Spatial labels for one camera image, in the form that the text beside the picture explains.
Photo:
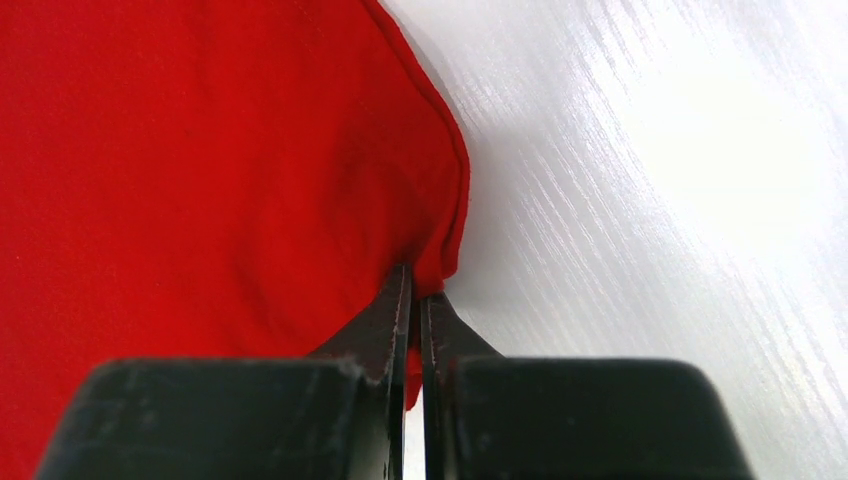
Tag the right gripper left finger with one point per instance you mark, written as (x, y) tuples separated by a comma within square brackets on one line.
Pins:
[(337, 413)]

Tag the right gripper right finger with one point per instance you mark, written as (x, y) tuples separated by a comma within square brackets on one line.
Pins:
[(488, 416)]

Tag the red t-shirt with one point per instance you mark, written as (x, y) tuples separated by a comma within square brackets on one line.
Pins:
[(206, 178)]

